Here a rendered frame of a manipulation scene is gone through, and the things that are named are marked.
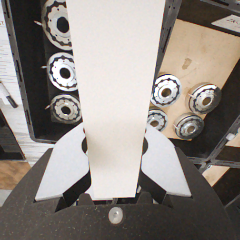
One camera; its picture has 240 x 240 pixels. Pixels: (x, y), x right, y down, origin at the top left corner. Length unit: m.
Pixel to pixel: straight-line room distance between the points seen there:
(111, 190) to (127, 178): 0.03
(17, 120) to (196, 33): 0.79
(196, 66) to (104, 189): 0.41
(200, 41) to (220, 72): 0.13
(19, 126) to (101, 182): 0.64
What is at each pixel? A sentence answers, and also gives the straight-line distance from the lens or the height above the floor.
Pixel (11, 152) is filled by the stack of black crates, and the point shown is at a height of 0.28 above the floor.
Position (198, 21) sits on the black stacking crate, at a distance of 0.43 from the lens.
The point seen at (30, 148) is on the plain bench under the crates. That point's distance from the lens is 0.84.
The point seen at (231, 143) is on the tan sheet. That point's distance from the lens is 0.72.
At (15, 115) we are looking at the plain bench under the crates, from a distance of 0.74.
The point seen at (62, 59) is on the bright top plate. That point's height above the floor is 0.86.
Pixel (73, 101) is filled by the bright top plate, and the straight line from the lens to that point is 0.39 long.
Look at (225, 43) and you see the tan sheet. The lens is 0.49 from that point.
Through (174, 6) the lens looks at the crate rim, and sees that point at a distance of 0.31.
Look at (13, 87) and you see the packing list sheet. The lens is 0.68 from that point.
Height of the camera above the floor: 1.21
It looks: 61 degrees down
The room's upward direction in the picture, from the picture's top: 175 degrees clockwise
